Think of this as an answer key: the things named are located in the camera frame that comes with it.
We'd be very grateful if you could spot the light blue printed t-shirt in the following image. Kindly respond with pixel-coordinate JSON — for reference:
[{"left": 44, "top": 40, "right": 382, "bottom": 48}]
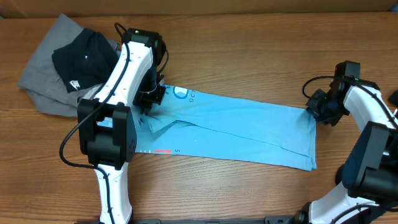
[{"left": 132, "top": 85, "right": 317, "bottom": 171}]

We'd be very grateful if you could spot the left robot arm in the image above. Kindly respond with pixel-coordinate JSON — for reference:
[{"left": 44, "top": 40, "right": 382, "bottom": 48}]
[{"left": 77, "top": 28, "right": 169, "bottom": 223}]

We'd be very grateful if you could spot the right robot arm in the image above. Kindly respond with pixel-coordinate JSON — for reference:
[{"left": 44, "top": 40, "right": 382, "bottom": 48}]
[{"left": 289, "top": 61, "right": 397, "bottom": 224}]

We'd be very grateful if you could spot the folded black nike shirt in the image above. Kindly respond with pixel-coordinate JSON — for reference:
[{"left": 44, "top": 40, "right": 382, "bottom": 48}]
[{"left": 52, "top": 28, "right": 118, "bottom": 93}]

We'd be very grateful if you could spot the black shirt on right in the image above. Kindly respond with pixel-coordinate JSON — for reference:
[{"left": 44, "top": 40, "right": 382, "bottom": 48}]
[{"left": 335, "top": 86, "right": 397, "bottom": 192}]

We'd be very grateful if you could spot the folded grey shirt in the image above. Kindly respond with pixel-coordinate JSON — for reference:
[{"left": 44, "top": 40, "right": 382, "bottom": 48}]
[{"left": 17, "top": 14, "right": 119, "bottom": 117}]

